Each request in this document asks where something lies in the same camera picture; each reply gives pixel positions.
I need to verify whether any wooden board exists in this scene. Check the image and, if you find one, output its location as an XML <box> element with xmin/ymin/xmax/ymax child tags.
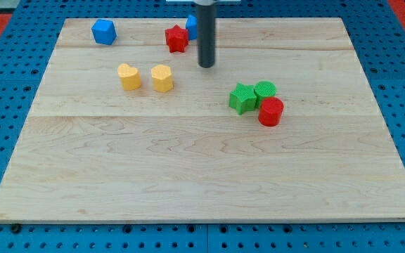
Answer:
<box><xmin>0</xmin><ymin>18</ymin><xmax>405</xmax><ymax>224</ymax></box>

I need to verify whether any green star block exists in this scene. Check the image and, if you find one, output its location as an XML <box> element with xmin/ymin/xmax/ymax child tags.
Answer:
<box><xmin>229</xmin><ymin>83</ymin><xmax>257</xmax><ymax>115</ymax></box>

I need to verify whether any blue cube block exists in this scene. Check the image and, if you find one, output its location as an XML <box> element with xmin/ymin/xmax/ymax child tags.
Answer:
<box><xmin>91</xmin><ymin>19</ymin><xmax>117</xmax><ymax>45</ymax></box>

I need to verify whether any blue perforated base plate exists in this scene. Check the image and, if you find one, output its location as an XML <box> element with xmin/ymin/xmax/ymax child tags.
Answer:
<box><xmin>0</xmin><ymin>0</ymin><xmax>405</xmax><ymax>253</ymax></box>

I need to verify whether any blue block behind arm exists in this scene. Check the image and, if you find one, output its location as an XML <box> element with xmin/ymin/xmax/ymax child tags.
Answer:
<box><xmin>186</xmin><ymin>15</ymin><xmax>198</xmax><ymax>41</ymax></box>

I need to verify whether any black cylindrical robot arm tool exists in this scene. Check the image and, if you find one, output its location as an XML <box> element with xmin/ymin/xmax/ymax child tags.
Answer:
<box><xmin>194</xmin><ymin>0</ymin><xmax>217</xmax><ymax>68</ymax></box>

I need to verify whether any green cylinder block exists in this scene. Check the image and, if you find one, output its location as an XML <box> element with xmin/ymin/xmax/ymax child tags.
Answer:
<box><xmin>254</xmin><ymin>81</ymin><xmax>277</xmax><ymax>108</ymax></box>

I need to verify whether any red star block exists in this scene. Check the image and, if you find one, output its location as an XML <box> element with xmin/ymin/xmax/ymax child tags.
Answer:
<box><xmin>165</xmin><ymin>25</ymin><xmax>188</xmax><ymax>53</ymax></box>

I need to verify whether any yellow heart block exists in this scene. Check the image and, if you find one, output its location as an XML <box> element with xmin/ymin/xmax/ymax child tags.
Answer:
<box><xmin>117</xmin><ymin>63</ymin><xmax>141</xmax><ymax>91</ymax></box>

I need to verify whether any red cylinder block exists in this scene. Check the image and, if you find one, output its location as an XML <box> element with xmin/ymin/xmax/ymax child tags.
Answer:
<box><xmin>258</xmin><ymin>97</ymin><xmax>284</xmax><ymax>127</ymax></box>

